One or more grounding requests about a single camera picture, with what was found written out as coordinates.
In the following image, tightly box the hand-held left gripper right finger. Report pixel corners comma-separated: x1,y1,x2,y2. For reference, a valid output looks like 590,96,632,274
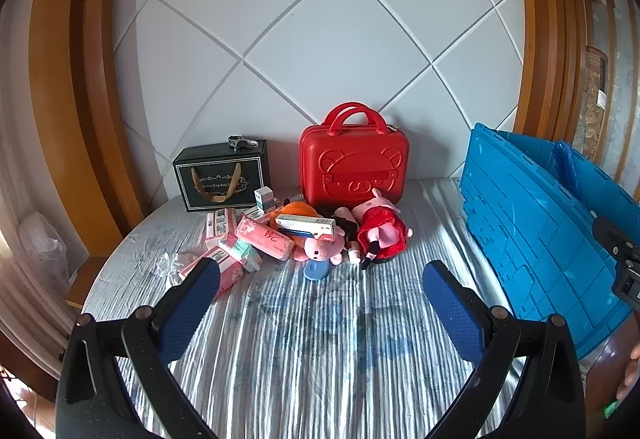
422,260,586,439

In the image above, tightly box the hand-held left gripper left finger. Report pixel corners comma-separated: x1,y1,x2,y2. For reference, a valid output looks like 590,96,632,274
56,257,222,439

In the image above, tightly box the pink tissue pack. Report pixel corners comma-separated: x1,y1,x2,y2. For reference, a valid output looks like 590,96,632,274
236,215,296,261

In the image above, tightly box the blue plastic crate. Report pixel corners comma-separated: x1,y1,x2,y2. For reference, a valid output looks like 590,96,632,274
460,122,640,362

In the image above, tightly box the small teal white medicine box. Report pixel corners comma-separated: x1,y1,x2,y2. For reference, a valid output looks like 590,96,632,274
254,188,277,215

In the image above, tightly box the long white blue medicine box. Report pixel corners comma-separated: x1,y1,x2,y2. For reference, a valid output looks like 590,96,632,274
275,214,335,242

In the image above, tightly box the pig plush with orange body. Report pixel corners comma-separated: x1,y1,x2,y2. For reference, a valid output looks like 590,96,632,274
270,200,347,266

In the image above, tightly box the person's right hand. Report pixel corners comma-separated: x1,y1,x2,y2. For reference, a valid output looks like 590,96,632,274
616,344,640,415

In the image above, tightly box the crumpled white plastic bag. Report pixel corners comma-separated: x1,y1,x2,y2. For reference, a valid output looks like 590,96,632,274
155,250,201,287

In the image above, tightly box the teal white soft pack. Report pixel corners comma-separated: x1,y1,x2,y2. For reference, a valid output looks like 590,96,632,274
219,236,263,274

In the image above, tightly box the pink white carton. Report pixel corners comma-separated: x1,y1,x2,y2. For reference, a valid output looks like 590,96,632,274
206,209,237,250

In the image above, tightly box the wooden bedside table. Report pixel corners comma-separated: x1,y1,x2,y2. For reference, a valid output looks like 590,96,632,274
65,255,108,310

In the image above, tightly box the black gift box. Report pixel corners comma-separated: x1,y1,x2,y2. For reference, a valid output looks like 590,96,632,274
173,138,272,213

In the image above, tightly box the striped grey bed sheet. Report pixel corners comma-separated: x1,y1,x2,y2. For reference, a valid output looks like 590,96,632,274
80,176,586,439

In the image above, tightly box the clear plastic bag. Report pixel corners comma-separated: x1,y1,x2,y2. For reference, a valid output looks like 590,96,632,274
19,212,70,287

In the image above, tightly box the red hard-shell suitcase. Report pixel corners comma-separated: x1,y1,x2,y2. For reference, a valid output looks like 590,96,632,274
299,102,407,205

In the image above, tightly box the pale curtain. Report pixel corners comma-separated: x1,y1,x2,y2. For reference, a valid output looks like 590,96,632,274
0,0,76,370

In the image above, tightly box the curved wooden headboard frame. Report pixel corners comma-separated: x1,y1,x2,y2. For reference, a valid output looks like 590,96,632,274
510,0,596,145
30,0,166,240

